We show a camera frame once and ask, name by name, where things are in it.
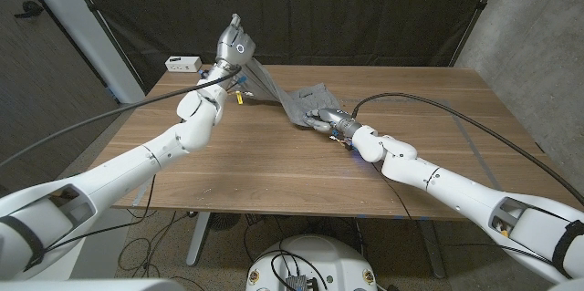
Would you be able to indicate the grey fabric shorts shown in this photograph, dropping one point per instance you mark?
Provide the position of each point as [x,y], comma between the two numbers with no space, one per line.
[310,99]

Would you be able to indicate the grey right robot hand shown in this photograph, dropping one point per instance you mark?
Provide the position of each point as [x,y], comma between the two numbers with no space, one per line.
[335,120]

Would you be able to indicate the white door frame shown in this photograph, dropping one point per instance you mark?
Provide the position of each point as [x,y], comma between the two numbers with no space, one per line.
[91,40]

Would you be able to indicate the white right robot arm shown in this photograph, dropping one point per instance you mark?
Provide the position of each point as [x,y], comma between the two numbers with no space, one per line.
[456,190]

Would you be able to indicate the white power strip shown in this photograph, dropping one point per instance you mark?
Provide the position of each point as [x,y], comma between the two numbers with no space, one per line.
[182,64]

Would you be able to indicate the grey torso electronics box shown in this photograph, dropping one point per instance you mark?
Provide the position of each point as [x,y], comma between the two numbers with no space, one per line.
[296,283]

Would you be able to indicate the black backdrop curtain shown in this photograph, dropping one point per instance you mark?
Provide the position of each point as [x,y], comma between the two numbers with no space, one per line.
[319,8]

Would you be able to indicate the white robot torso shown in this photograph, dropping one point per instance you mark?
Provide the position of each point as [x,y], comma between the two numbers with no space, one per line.
[319,259]

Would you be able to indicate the black backdrop stand pole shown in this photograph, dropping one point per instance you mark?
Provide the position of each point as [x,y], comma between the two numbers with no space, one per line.
[93,8]
[479,6]

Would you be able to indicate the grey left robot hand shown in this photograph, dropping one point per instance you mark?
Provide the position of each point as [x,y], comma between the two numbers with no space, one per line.
[237,47]

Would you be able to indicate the grey table leg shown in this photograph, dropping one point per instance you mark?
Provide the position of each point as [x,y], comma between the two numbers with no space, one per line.
[198,241]
[431,250]

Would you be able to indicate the dark wooden door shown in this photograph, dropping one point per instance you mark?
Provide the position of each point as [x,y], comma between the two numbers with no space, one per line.
[45,76]

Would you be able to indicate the dark round grille object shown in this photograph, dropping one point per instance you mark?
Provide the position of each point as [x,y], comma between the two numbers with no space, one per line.
[224,221]

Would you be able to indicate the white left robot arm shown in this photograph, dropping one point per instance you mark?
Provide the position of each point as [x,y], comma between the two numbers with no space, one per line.
[137,168]

